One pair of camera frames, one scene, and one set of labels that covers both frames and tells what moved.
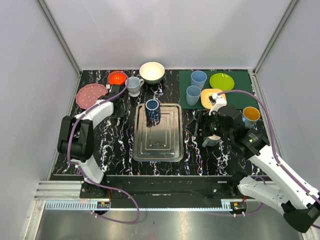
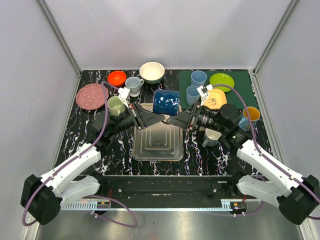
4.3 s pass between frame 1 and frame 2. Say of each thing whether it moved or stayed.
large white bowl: stayed
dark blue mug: moved
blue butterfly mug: stayed
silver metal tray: stayed
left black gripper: moved
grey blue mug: stayed
